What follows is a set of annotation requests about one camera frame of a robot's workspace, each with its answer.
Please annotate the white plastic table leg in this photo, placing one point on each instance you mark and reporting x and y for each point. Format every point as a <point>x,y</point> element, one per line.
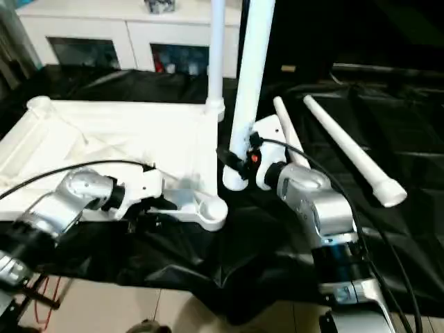
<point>215,62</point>
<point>249,86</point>
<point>288,128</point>
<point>354,152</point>

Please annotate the white plastic table top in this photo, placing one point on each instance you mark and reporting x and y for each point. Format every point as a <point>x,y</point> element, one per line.
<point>104,132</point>

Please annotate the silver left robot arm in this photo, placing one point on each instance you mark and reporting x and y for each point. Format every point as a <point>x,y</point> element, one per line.
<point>69,197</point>

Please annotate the black plastic mat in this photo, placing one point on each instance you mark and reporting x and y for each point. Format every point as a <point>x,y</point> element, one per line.
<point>243,249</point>

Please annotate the small tan label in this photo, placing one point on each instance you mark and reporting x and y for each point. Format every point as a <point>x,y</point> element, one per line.
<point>288,68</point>

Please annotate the dark robot foot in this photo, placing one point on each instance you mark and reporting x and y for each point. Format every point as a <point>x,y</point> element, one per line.
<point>149,326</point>

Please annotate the black fabric backdrop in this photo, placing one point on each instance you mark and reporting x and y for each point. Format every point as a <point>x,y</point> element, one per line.
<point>347,31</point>

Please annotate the white glass-door cabinet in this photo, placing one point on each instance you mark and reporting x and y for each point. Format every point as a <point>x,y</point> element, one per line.
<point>128,31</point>

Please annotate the dark horizontal bar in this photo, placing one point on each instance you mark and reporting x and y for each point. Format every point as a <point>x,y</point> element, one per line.
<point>388,68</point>

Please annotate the black bundle in clear bag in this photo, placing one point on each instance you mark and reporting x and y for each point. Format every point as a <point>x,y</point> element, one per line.
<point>160,5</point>

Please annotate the grey metal tripod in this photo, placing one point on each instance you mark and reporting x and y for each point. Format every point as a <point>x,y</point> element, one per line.
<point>14,55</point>

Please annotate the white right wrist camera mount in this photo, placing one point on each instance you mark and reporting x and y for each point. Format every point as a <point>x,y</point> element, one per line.
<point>272,138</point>

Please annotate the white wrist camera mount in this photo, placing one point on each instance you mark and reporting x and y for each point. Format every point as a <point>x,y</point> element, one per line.
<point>272,138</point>
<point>145,184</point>

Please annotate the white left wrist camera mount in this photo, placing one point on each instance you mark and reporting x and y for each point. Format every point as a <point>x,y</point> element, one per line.
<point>145,184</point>

